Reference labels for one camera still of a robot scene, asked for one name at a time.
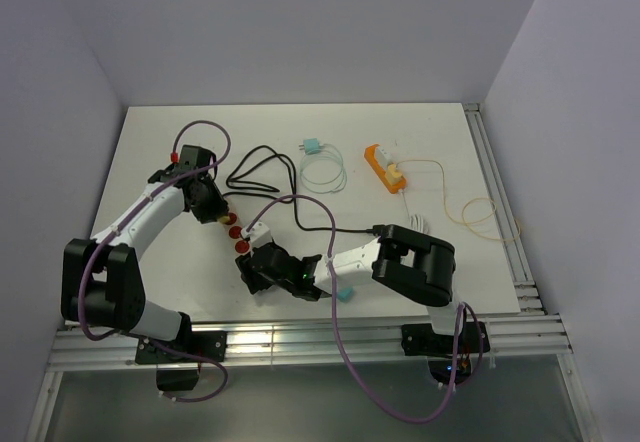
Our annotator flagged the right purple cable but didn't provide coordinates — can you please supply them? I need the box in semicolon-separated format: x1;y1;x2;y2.
244;193;485;424

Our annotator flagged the purple cable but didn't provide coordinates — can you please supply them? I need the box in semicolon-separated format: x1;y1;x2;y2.
77;119;232;404
244;193;485;424

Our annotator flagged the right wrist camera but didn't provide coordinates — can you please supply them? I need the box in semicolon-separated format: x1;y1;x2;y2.
241;221;273;249

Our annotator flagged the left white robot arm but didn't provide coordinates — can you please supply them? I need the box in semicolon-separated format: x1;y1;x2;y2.
61;145;229;361

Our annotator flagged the light teal charger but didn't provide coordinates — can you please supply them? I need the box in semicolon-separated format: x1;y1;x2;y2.
299;138;322;156

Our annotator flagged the aluminium front rail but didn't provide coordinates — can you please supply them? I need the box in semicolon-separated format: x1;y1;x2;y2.
46;314;572;372

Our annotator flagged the white dual usb charger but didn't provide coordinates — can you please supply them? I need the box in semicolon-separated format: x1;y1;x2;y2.
374;145;393;171

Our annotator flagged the beige red power strip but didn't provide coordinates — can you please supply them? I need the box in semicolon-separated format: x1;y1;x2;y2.
218;211;250;259

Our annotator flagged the yellow thin cable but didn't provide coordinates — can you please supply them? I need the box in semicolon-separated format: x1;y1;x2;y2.
397;158;523;243

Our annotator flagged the aluminium rail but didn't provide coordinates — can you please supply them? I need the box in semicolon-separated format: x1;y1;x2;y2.
46;314;572;372
463;103;546;315

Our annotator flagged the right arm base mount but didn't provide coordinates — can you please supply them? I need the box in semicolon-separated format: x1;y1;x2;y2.
401;322;491;385

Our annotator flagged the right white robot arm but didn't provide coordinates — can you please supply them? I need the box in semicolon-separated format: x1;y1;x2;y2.
235;222;468;352

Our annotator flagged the dark teal charger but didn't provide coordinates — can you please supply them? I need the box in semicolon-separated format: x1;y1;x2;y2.
336;287;354;303

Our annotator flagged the light teal usb cable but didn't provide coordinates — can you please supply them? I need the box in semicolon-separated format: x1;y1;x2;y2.
299;144;349;196

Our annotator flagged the orange power strip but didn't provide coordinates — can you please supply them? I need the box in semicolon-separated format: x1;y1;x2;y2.
364;144;407;194

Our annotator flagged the tan yellow charger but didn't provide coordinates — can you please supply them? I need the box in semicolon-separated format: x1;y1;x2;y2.
385;164;403;185

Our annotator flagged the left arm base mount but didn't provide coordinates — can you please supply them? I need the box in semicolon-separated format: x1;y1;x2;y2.
134;330;229;398

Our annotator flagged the white power strip cable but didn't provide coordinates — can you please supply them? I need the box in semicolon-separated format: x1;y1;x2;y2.
398;186;432;236

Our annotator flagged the aluminium right rail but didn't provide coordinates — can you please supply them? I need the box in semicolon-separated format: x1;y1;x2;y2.
463;103;546;315

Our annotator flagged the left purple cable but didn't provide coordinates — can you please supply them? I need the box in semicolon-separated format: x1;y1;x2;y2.
77;119;232;404

